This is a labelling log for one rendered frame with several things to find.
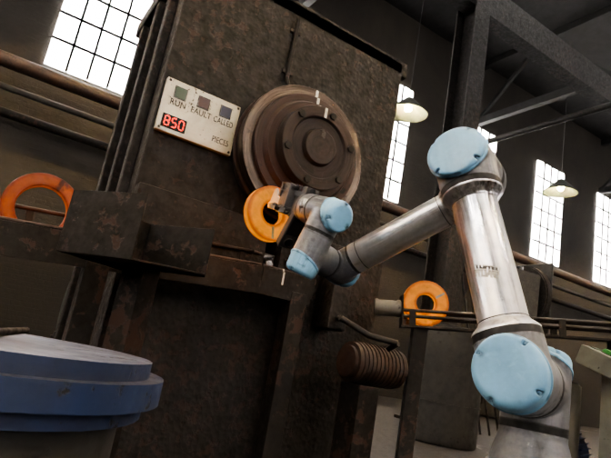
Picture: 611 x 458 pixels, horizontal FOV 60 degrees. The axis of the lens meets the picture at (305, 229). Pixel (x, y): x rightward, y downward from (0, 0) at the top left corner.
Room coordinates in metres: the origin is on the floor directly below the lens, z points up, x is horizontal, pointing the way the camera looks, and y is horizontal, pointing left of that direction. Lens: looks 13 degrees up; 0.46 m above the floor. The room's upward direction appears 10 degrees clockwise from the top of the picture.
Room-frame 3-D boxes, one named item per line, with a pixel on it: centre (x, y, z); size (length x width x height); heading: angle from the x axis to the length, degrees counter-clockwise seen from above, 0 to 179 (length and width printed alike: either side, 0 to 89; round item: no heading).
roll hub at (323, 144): (1.61, 0.01, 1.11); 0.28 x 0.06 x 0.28; 120
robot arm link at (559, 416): (0.99, -0.47, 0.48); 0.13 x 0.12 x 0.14; 142
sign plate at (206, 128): (1.61, 0.41, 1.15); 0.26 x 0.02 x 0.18; 120
